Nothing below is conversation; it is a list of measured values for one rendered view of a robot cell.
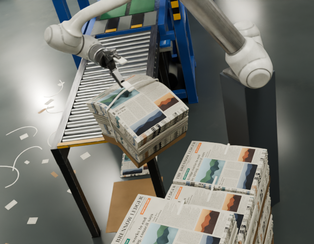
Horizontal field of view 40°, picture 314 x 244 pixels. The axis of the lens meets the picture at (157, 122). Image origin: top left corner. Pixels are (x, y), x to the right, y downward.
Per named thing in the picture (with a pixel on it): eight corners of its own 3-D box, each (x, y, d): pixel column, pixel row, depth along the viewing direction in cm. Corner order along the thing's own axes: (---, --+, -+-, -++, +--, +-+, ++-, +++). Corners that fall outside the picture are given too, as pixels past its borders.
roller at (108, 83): (148, 84, 277) (147, 78, 274) (79, 94, 284) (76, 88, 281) (149, 80, 281) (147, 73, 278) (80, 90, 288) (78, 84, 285)
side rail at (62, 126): (65, 163, 243) (58, 148, 235) (56, 165, 243) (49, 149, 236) (100, 48, 347) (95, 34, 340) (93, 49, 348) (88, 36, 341)
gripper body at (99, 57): (107, 46, 196) (118, 53, 190) (112, 61, 201) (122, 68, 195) (93, 53, 193) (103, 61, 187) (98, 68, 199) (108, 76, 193)
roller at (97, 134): (142, 136, 235) (141, 128, 234) (61, 146, 243) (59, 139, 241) (144, 133, 240) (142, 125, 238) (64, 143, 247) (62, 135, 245)
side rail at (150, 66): (152, 153, 235) (148, 137, 228) (143, 154, 236) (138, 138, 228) (161, 38, 339) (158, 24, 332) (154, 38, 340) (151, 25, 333)
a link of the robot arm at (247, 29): (258, 51, 223) (255, 12, 210) (266, 69, 209) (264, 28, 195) (227, 57, 224) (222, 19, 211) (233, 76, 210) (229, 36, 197)
